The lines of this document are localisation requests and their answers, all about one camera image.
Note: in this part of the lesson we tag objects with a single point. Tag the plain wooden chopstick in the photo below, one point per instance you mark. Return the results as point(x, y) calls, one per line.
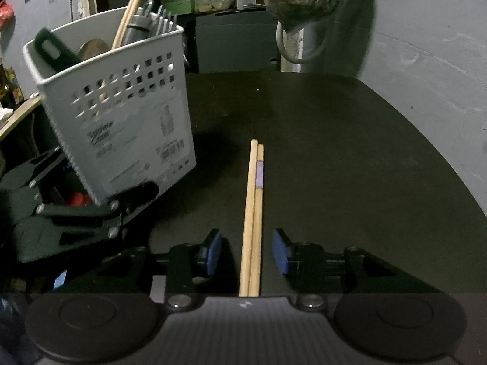
point(248, 223)
point(128, 13)

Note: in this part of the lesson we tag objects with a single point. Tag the grey perforated utensil basket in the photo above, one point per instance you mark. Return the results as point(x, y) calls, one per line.
point(121, 117)

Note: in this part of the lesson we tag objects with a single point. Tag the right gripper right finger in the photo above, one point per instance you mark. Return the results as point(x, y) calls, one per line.
point(309, 269)

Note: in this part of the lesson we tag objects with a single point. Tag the purple banded wooden chopstick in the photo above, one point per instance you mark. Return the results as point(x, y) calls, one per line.
point(256, 256)

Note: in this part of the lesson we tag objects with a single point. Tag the steel fork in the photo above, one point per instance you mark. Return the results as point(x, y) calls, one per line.
point(163, 23)

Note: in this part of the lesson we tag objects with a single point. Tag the dark grey cabinet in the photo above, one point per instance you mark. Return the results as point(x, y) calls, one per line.
point(236, 42)

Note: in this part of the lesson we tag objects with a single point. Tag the red plastic bag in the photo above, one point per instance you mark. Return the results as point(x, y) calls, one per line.
point(6, 13)

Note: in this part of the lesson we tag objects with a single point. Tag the grey curved pipe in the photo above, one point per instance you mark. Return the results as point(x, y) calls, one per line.
point(299, 55)

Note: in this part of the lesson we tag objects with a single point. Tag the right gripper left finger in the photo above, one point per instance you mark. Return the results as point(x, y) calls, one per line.
point(189, 268)

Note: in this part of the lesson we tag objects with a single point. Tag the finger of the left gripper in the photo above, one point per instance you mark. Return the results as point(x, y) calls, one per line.
point(134, 197)

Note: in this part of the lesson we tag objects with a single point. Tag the steel spoon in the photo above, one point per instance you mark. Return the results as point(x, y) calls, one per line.
point(93, 48)

